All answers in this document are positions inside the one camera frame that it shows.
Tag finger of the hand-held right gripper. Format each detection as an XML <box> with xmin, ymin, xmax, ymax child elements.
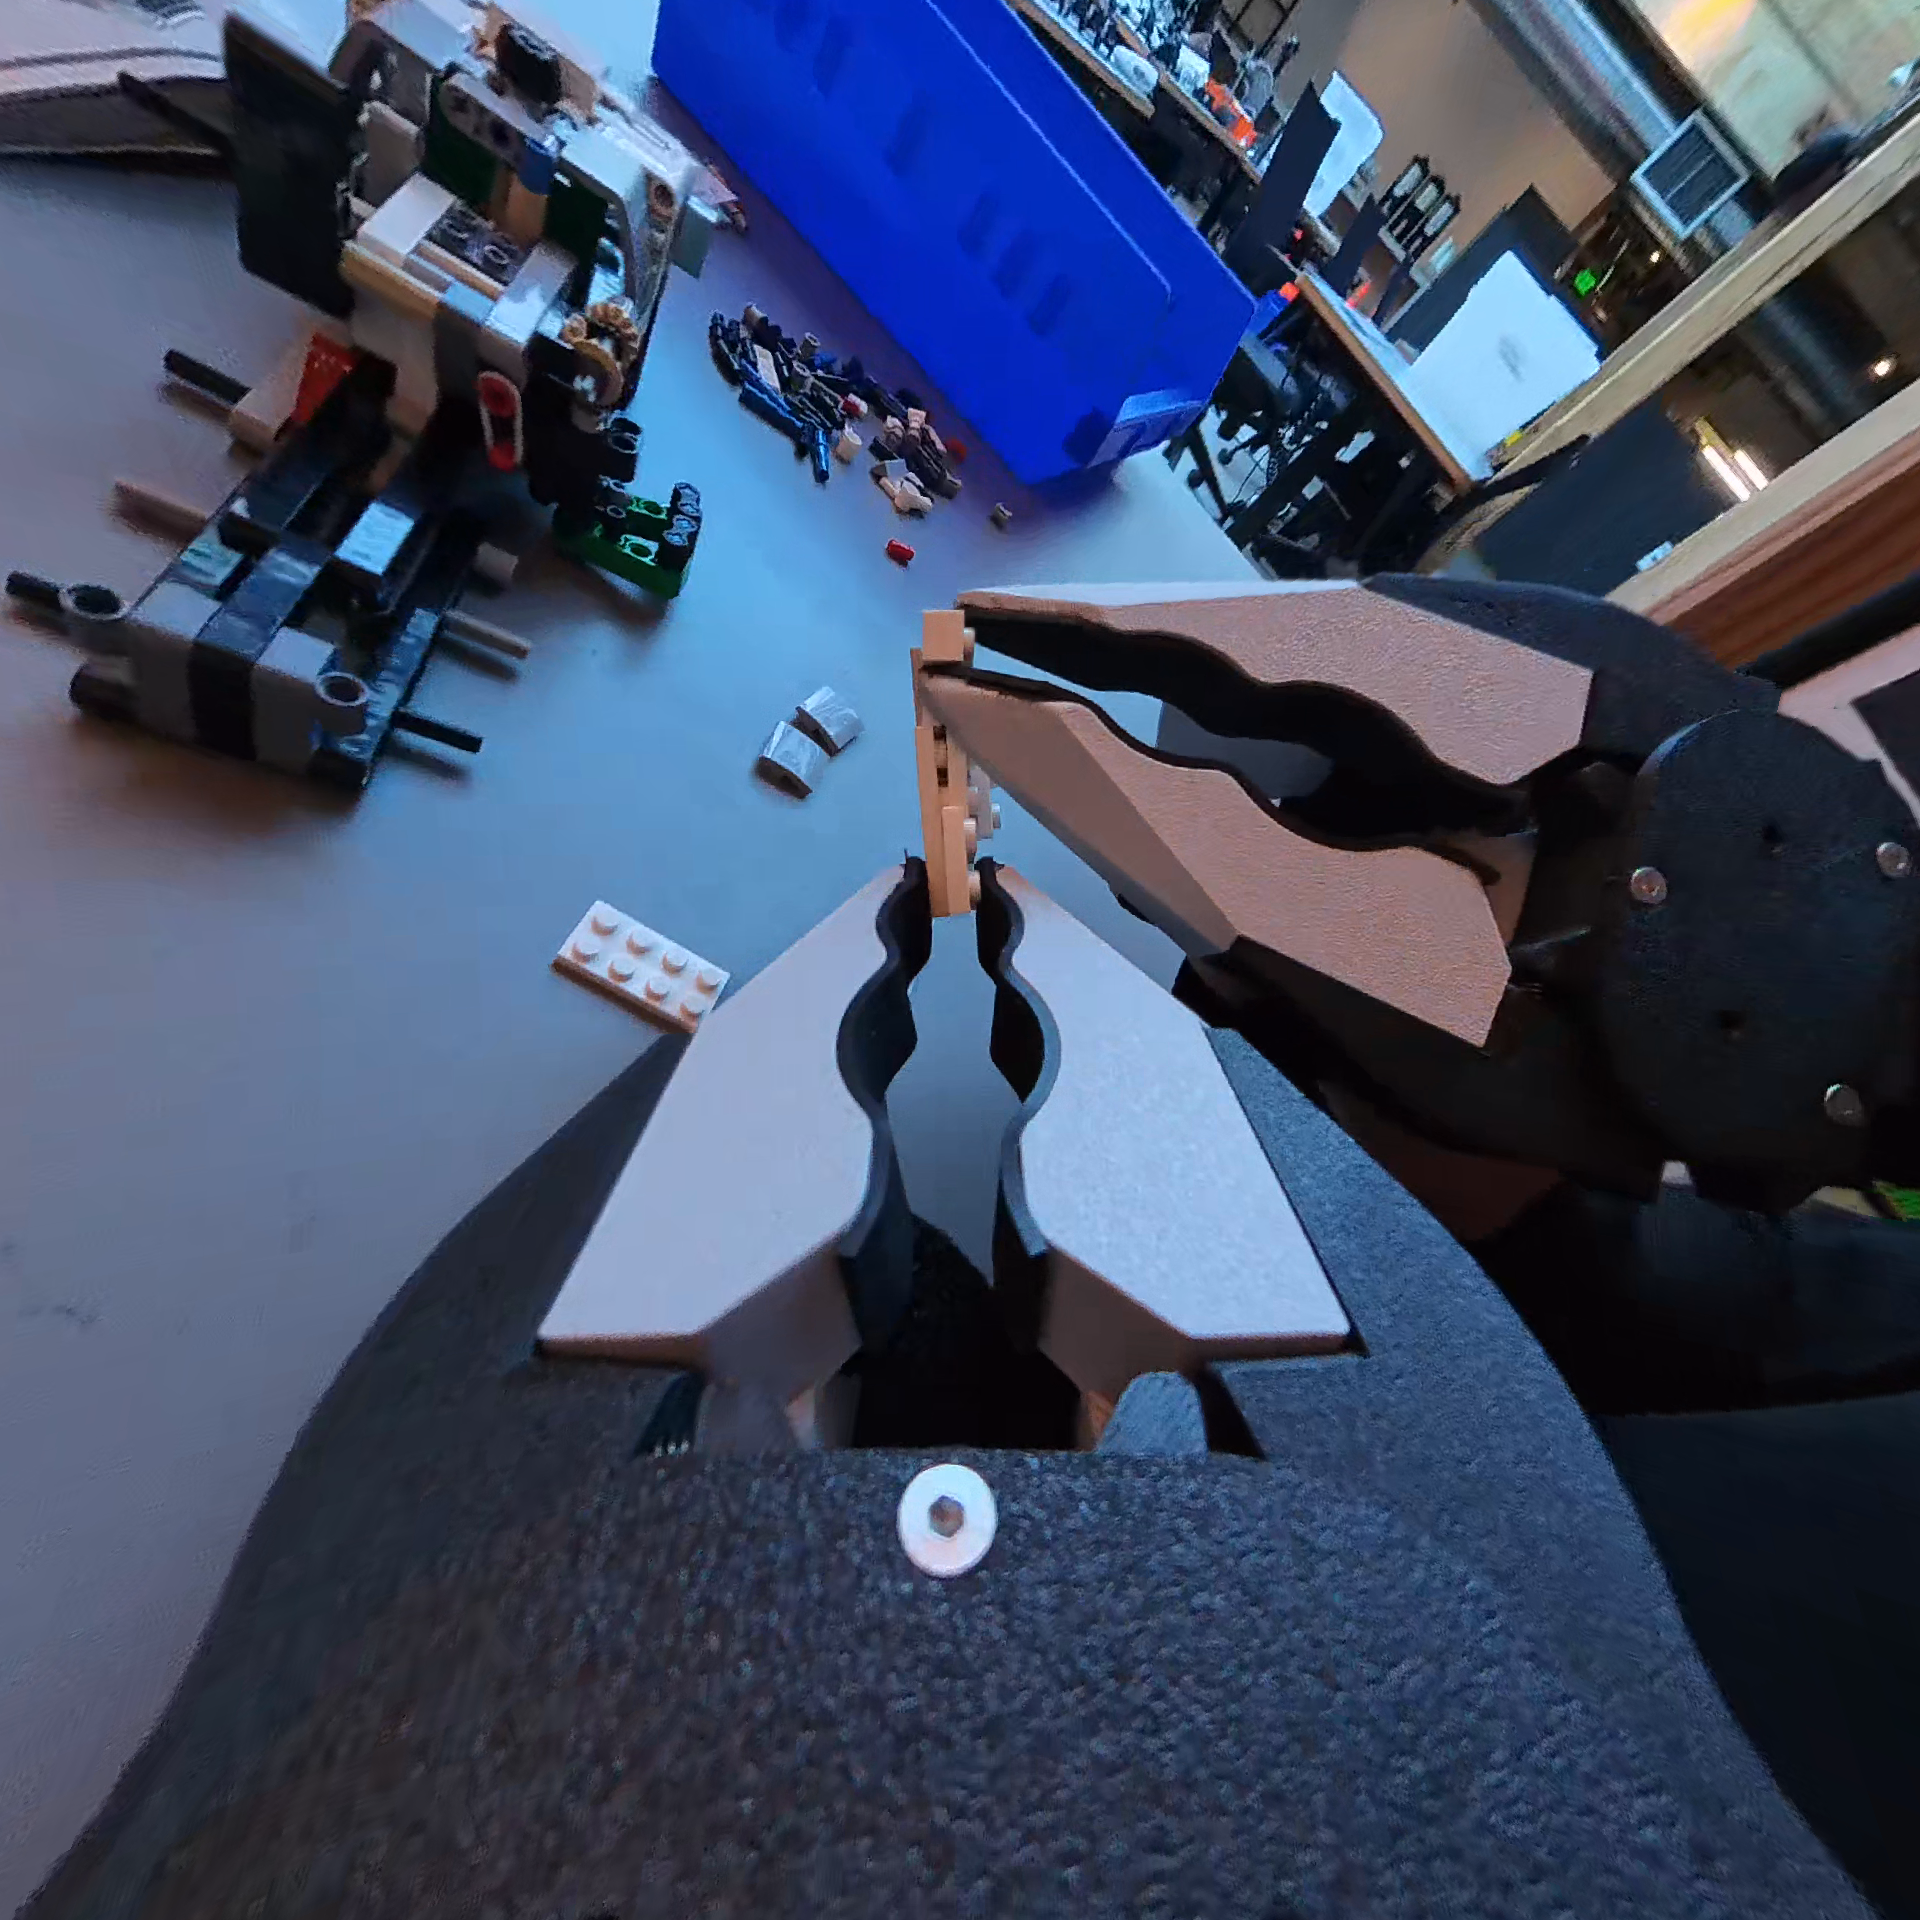
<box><xmin>955</xmin><ymin>583</ymin><xmax>1596</xmax><ymax>793</ymax></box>
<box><xmin>919</xmin><ymin>667</ymin><xmax>1517</xmax><ymax>1051</ymax></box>

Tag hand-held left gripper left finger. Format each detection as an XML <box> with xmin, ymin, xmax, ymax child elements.
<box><xmin>538</xmin><ymin>861</ymin><xmax>922</xmax><ymax>1446</ymax></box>

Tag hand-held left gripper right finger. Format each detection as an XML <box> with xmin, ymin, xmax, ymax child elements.
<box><xmin>976</xmin><ymin>863</ymin><xmax>1353</xmax><ymax>1436</ymax></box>

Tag white blue lego assembly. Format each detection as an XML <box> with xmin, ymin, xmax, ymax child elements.
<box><xmin>912</xmin><ymin>674</ymin><xmax>1004</xmax><ymax>921</ymax></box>

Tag short white lego plate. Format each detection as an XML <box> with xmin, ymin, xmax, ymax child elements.
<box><xmin>556</xmin><ymin>901</ymin><xmax>731</xmax><ymax>1033</ymax></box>

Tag pile of small lego pins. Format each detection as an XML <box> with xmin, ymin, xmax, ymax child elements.
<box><xmin>704</xmin><ymin>303</ymin><xmax>969</xmax><ymax>519</ymax></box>

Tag green black lego subassembly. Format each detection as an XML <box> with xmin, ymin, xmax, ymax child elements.
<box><xmin>551</xmin><ymin>420</ymin><xmax>707</xmax><ymax>601</ymax></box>

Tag partly built lego truck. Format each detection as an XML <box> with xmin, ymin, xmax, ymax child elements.
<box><xmin>0</xmin><ymin>0</ymin><xmax>714</xmax><ymax>798</ymax></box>

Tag white cardboard box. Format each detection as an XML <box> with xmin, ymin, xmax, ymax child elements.
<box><xmin>1410</xmin><ymin>247</ymin><xmax>1605</xmax><ymax>442</ymax></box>

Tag blue storage bin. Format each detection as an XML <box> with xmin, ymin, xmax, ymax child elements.
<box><xmin>652</xmin><ymin>0</ymin><xmax>1260</xmax><ymax>490</ymax></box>

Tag wooden post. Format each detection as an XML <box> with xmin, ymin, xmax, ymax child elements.
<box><xmin>1612</xmin><ymin>451</ymin><xmax>1920</xmax><ymax>670</ymax></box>

